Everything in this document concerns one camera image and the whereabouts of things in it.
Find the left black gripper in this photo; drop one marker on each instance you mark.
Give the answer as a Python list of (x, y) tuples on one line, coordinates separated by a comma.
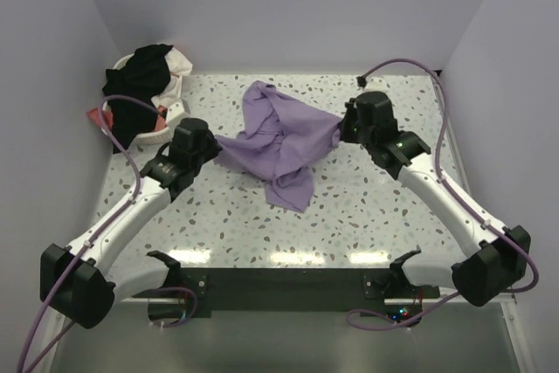
[(213, 149)]

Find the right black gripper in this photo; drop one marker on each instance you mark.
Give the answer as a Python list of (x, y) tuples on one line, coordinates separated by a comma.
[(343, 127)]

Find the purple t shirt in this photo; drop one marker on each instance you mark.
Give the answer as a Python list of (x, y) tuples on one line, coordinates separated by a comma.
[(282, 139)]

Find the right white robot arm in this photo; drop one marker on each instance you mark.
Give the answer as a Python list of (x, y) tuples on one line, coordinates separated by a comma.
[(495, 256)]

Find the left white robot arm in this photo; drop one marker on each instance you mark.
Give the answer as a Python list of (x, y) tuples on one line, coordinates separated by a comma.
[(75, 279)]

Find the white laundry basket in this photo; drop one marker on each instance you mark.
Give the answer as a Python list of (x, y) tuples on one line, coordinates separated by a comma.
[(159, 134)]

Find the white t shirt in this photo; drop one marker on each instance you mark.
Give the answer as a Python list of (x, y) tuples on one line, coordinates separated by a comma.
[(179, 67)]

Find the black t shirt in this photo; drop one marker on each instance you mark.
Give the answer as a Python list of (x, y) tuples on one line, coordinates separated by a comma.
[(145, 75)]

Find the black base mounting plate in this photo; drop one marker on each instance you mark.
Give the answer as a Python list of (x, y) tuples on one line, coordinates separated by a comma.
[(282, 290)]

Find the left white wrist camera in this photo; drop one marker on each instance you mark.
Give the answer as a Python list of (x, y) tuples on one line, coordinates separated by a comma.
[(174, 114)]

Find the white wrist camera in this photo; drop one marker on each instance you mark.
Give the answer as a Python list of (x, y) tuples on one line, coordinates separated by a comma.
[(370, 84), (174, 114)]

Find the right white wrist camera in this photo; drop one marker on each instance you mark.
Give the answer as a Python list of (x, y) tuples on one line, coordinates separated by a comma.
[(370, 84)]

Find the aluminium frame rail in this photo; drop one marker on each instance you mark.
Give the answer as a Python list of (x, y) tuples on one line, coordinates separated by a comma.
[(53, 328)]

